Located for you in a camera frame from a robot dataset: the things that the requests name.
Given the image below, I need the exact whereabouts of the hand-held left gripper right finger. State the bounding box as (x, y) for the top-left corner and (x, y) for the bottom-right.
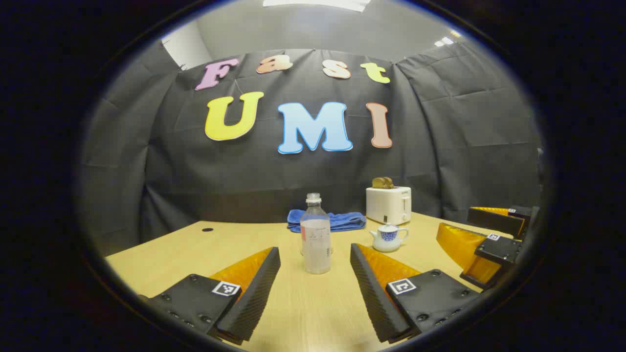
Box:
(350, 243), (485, 344)

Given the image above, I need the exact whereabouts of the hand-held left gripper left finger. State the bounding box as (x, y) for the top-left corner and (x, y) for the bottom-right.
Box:
(139, 247), (281, 345)

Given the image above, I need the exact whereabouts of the white blue teacup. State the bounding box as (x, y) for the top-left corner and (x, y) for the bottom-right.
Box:
(369, 229), (409, 253)

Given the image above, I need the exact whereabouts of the clear plastic water bottle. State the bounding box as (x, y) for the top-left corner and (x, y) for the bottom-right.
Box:
(300, 193), (332, 275)

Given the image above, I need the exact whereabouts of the blue folded towel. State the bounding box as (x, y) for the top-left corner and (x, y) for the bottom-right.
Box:
(287, 209), (367, 233)

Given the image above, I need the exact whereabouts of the white toaster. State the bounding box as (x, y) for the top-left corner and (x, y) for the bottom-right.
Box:
(366, 186), (412, 226)

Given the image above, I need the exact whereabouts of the black backdrop cloth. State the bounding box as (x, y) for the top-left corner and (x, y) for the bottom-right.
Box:
(81, 42), (543, 245)

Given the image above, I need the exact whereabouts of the long ceiling light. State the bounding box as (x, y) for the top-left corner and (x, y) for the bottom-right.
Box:
(263, 0), (372, 12)

